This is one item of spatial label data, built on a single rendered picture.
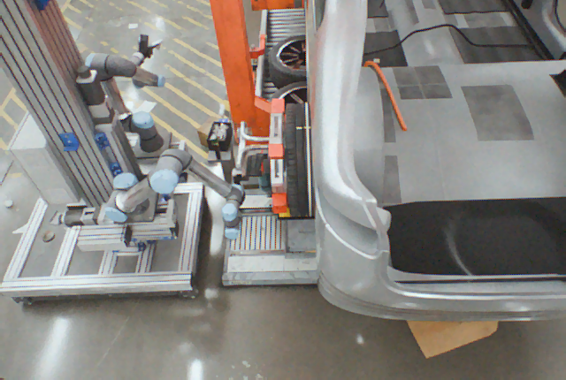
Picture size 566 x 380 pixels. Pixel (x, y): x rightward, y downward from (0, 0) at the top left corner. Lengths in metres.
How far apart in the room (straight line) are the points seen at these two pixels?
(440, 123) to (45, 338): 2.80
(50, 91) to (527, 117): 2.48
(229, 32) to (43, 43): 1.01
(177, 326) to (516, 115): 2.41
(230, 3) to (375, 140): 1.08
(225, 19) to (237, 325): 1.87
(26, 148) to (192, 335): 1.48
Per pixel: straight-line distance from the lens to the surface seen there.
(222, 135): 3.32
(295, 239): 3.08
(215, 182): 2.31
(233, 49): 2.78
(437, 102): 2.81
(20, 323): 3.61
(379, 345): 3.01
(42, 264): 3.52
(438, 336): 3.09
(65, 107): 2.45
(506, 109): 2.89
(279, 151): 2.32
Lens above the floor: 2.78
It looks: 48 degrees down
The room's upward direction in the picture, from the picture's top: 5 degrees counter-clockwise
